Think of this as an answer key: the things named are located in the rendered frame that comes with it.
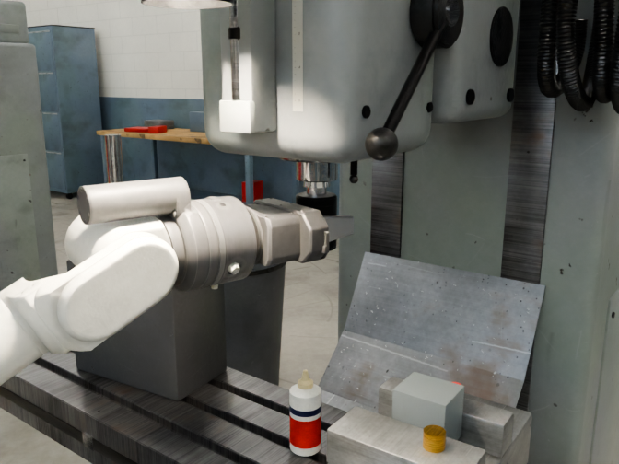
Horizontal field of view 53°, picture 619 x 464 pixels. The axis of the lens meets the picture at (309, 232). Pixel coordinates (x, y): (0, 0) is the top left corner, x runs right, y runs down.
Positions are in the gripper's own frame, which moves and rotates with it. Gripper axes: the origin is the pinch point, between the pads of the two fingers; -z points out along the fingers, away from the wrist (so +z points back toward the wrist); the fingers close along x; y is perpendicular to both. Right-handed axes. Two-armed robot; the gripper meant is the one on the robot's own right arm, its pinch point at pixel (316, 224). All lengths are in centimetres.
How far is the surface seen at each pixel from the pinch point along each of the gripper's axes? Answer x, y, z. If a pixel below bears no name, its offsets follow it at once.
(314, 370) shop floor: 165, 122, -132
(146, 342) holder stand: 27.9, 21.8, 9.6
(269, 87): -4.5, -15.3, 9.5
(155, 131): 531, 32, -219
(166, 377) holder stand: 24.8, 26.7, 8.2
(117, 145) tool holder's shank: 38.7, -6.2, 8.0
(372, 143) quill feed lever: -14.2, -10.6, 5.1
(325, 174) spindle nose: -2.3, -6.0, 0.6
